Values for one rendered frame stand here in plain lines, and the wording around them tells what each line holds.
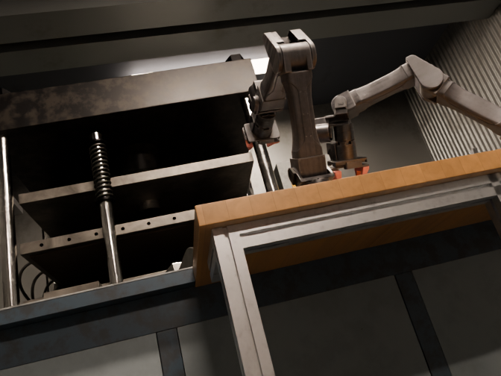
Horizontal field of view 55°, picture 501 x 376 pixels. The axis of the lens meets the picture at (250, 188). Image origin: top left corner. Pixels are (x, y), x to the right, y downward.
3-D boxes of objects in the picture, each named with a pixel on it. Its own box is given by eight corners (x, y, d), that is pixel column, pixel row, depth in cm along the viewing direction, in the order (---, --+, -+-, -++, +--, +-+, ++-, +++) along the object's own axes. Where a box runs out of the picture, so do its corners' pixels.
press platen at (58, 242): (268, 204, 223) (265, 195, 225) (19, 254, 203) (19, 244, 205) (253, 250, 290) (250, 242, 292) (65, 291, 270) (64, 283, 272)
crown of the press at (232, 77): (279, 152, 223) (248, 49, 246) (-17, 207, 200) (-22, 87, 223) (260, 215, 300) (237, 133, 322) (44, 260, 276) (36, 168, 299)
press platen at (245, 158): (254, 160, 235) (251, 151, 237) (19, 204, 215) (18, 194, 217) (243, 212, 299) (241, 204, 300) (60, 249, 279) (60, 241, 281)
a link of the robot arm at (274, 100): (250, 98, 136) (265, 19, 109) (280, 94, 138) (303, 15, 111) (261, 135, 131) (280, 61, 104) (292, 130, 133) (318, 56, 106)
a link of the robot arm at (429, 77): (326, 97, 140) (426, 47, 134) (332, 110, 148) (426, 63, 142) (344, 131, 135) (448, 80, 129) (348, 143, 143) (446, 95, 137)
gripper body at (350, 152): (327, 167, 143) (324, 142, 142) (358, 162, 145) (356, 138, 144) (335, 168, 137) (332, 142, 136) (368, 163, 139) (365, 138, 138)
